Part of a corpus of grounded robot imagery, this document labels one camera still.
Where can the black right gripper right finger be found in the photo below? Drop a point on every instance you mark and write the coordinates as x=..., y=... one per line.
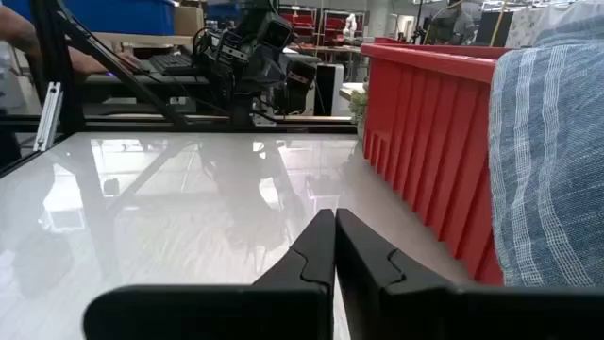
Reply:
x=424, y=316

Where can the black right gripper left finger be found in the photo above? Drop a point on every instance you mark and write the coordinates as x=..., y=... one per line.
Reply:
x=292, y=311

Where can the blue white-striped button shirt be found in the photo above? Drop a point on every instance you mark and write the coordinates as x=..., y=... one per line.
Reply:
x=547, y=165

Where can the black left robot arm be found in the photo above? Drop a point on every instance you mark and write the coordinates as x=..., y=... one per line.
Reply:
x=236, y=61

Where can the person's forearm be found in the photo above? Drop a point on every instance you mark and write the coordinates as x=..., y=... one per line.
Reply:
x=16, y=30

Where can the red plastic laundry bin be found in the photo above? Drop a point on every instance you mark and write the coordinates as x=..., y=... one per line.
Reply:
x=424, y=141

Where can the blue plastic bin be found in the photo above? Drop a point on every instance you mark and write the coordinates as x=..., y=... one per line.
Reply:
x=118, y=16

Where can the white computer tower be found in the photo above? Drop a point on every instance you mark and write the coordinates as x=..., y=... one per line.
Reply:
x=336, y=90

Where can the red storage shelving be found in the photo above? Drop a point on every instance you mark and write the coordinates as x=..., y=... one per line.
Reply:
x=335, y=23
x=302, y=21

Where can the small green succulent plant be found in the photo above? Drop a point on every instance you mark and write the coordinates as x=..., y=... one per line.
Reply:
x=359, y=111

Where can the white robot figure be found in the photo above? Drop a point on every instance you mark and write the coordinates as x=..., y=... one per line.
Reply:
x=349, y=26

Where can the cardboard box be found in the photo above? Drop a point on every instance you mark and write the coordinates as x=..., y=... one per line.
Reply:
x=189, y=21

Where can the black keyboard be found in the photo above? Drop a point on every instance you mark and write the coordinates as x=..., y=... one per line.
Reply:
x=172, y=63

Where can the person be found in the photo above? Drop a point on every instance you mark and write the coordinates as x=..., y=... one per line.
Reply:
x=453, y=23

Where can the black computer monitor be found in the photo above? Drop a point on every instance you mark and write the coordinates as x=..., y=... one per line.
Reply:
x=493, y=28

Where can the person's hand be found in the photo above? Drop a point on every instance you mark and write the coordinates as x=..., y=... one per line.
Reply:
x=94, y=61

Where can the silver aluminium extrusion bar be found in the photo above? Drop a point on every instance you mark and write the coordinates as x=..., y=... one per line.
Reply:
x=47, y=118

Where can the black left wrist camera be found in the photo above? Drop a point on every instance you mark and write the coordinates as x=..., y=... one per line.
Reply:
x=274, y=30

